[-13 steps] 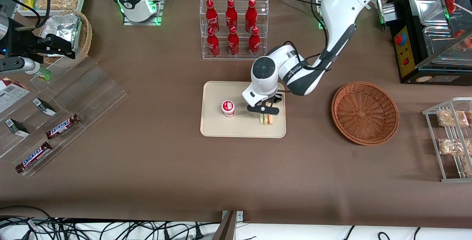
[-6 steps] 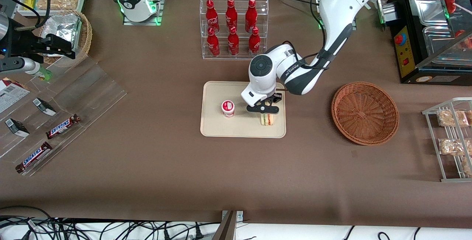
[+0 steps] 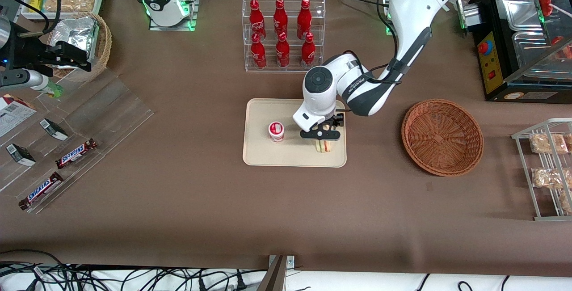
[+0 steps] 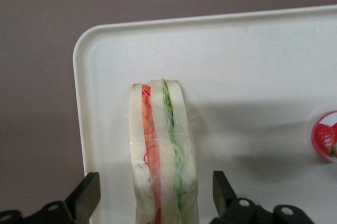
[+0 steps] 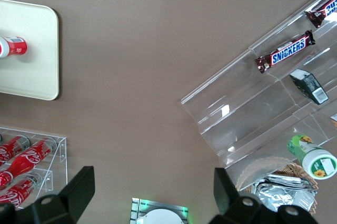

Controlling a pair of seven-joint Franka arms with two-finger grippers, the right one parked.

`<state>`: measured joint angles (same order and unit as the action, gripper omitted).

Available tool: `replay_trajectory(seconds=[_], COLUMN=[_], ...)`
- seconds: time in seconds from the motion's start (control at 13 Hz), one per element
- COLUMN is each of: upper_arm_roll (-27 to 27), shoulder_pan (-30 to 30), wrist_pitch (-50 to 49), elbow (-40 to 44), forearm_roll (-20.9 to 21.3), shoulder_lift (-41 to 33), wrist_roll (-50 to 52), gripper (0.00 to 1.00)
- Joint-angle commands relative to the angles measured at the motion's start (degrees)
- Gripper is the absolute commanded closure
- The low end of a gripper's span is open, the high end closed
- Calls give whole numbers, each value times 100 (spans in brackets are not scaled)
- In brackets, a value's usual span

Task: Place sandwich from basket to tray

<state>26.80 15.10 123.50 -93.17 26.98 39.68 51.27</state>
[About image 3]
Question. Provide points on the cream plastic tray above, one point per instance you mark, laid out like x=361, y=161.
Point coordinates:
x=290, y=154

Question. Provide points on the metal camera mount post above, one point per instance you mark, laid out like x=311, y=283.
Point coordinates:
x=275, y=277

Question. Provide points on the clear acrylic stepped stand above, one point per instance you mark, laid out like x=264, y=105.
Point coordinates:
x=107, y=107

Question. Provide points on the Snickers chocolate bar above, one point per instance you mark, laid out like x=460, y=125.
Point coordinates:
x=41, y=191
x=76, y=153

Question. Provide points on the yellow small box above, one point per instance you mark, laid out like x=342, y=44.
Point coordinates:
x=36, y=1

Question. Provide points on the red white cardboard box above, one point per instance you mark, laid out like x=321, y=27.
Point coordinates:
x=15, y=112

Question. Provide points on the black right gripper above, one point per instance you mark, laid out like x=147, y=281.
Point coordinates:
x=30, y=53

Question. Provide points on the light wicker basket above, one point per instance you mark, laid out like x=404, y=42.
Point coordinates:
x=103, y=43

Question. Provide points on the small black-white box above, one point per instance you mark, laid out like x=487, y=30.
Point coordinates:
x=20, y=154
x=54, y=129

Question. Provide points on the green-capped bottle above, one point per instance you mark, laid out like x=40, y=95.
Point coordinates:
x=51, y=89

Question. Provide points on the red cola bottle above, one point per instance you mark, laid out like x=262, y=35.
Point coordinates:
x=308, y=53
x=280, y=17
x=304, y=18
x=258, y=54
x=282, y=53
x=256, y=18

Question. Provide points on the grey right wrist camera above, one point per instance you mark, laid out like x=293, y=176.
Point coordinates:
x=15, y=78

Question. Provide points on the triangle sandwich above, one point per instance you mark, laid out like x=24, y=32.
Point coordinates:
x=324, y=147

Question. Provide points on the small black-white box upper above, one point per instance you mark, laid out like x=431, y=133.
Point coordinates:
x=54, y=129

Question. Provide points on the silver foil packet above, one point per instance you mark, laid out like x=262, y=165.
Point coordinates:
x=76, y=34

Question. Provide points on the clear acrylic bottle rack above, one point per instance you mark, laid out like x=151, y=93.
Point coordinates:
x=286, y=27

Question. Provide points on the small black-white box lower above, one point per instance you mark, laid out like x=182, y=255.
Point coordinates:
x=20, y=154

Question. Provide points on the black yellow heating appliance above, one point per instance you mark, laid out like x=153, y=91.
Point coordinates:
x=500, y=81

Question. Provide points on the brown wicker basket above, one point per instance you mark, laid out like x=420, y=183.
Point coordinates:
x=442, y=138

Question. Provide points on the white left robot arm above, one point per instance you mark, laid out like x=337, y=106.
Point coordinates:
x=411, y=14

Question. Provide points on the red white yogurt cup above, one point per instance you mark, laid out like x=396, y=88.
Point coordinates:
x=276, y=131

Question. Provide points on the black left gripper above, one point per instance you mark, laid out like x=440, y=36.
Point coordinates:
x=336, y=120

